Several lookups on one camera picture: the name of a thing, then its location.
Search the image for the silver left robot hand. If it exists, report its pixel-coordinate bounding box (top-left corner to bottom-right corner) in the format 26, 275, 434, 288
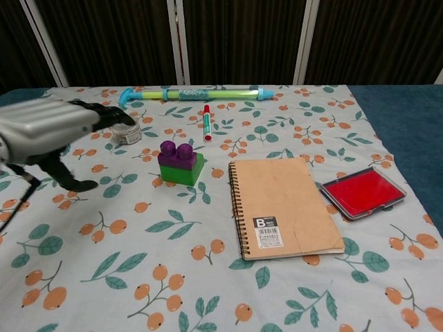
0, 99, 136, 192

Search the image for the purple toy brick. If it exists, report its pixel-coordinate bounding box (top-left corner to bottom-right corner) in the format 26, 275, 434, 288
157, 140, 198, 171

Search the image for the green toy brick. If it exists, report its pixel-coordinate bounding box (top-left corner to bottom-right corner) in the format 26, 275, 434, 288
159, 153, 206, 187

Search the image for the clear jar of small clips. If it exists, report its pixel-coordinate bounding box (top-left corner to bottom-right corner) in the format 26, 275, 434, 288
111, 119, 142, 145

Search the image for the dark pleated screen panel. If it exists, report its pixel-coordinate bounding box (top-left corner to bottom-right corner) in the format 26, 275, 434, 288
179, 0, 309, 86
0, 0, 60, 95
34, 0, 181, 88
304, 0, 443, 86

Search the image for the green and blue water squirter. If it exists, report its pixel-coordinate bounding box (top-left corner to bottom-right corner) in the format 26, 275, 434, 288
118, 86, 274, 109

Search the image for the green marker with red cap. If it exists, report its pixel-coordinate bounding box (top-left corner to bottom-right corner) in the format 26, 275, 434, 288
202, 104, 213, 142

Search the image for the floral print tablecloth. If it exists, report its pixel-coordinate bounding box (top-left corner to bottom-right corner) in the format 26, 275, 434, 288
0, 84, 443, 332

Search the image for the brown spiral notebook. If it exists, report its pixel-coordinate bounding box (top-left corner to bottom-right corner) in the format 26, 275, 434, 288
228, 157, 346, 261

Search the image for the red ink pad case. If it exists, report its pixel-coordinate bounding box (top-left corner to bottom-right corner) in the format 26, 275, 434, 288
318, 166, 406, 222

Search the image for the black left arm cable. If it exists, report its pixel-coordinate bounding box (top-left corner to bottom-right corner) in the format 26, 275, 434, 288
0, 164, 39, 232

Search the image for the white partition frame post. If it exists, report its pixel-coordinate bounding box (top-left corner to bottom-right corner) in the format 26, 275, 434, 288
165, 0, 191, 86
19, 0, 70, 87
293, 0, 320, 86

